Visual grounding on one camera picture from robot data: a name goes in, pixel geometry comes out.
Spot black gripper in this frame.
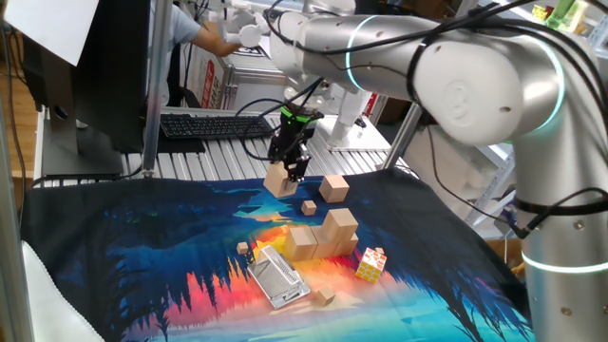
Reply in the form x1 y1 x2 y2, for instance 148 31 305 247
266 117 318 184

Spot person forearm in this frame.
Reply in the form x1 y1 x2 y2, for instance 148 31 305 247
190 26 243 58

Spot black keyboard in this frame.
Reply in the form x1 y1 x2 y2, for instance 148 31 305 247
159 113 277 142

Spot silver metal mesh holder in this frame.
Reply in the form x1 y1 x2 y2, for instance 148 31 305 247
246 244 312 311

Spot Rubik's cube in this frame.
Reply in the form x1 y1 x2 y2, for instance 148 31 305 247
354 246 389 285

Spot white foam pieces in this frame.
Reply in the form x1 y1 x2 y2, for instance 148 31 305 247
403 130 504 219

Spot colourful forest print cloth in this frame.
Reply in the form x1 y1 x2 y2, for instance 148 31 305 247
19 166 533 342

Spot person in blue shirt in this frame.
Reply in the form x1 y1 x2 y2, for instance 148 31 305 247
149 3 202 104

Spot black computer monitor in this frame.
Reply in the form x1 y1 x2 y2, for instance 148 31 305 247
21 0 152 178

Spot white metal shelf rack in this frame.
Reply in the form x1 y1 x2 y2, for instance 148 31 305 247
382 0 608 229

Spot cardboard box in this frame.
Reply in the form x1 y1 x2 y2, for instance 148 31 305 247
484 237 523 279

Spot white paper sheet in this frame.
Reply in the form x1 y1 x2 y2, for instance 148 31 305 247
3 0 101 67

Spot green yellow bottles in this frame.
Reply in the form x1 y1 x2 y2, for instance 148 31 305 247
531 0 590 29

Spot green wrist adapter ring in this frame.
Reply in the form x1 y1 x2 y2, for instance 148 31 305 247
278 105 325 125

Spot aluminium vertical post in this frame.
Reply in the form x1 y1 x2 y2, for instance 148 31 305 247
141 0 174 180

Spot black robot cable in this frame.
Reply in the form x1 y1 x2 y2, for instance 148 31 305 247
233 0 608 239

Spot black monitor cable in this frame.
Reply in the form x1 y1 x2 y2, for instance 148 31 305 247
30 163 144 190

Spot grey frame post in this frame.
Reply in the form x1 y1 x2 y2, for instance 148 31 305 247
0 94 35 342

